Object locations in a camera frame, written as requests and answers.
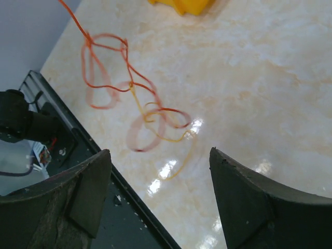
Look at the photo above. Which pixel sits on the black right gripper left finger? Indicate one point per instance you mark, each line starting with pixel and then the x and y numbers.
pixel 63 211

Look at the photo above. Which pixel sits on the yellow storage bin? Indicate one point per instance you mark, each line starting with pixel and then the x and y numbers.
pixel 192 7

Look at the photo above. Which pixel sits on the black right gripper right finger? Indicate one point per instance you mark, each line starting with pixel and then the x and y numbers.
pixel 258 212

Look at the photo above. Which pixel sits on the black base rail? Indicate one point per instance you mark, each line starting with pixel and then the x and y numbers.
pixel 126 222

